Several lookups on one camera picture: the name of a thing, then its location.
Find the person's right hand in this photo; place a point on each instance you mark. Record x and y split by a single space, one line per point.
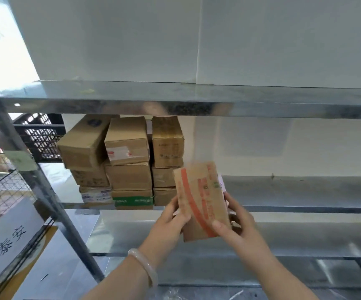
249 240

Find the person's left hand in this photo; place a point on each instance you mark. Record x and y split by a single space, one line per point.
165 234

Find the box with orange stripe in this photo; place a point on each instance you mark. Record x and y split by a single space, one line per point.
199 196

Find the stack of cardboard boxes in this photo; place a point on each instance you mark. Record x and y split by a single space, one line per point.
127 137

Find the black plastic crate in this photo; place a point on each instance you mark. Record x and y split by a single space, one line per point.
40 137

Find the person's right forearm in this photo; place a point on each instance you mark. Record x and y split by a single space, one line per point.
283 281

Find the metal shelving rack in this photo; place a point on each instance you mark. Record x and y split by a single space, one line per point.
168 99

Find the clear plastic wrap scrap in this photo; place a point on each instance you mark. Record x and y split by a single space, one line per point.
173 293

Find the green paper label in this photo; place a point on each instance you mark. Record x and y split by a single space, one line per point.
20 160

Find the frosted glass partition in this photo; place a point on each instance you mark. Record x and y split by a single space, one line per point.
2 49

